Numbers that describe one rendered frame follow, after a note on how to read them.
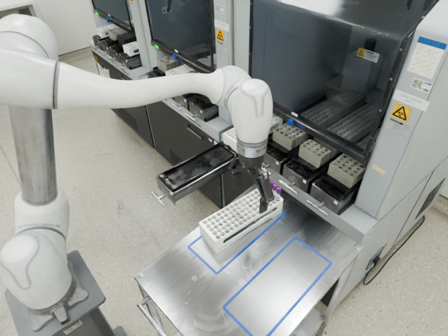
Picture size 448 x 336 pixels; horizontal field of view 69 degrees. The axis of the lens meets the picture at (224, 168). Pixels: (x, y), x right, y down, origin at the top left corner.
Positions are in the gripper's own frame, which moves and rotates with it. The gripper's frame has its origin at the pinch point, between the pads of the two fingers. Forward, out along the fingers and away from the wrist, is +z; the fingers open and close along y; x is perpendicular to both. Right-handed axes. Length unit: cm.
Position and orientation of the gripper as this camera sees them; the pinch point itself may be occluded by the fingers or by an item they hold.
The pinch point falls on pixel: (249, 197)
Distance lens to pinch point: 110.9
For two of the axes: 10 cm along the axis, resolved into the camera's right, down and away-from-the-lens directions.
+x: 8.1, -4.1, 4.2
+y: 5.9, 5.3, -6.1
